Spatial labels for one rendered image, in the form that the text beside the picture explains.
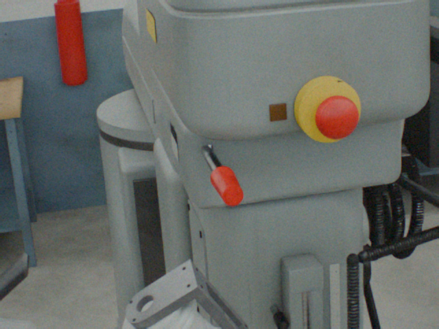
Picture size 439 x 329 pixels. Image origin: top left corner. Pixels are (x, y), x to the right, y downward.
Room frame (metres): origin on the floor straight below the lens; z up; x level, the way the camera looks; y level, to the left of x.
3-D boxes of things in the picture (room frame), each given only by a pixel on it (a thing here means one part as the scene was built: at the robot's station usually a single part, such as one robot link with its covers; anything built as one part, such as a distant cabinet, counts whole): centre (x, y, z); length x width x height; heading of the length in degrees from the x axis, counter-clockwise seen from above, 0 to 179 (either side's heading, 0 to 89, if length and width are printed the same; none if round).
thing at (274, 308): (0.91, -0.05, 1.49); 0.06 x 0.01 x 0.01; 10
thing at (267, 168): (1.06, -0.05, 1.68); 0.34 x 0.24 x 0.10; 10
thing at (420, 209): (1.32, -0.21, 1.45); 0.18 x 0.16 x 0.21; 10
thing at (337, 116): (0.77, -0.10, 1.76); 0.04 x 0.03 x 0.04; 100
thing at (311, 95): (0.79, -0.10, 1.76); 0.06 x 0.02 x 0.06; 100
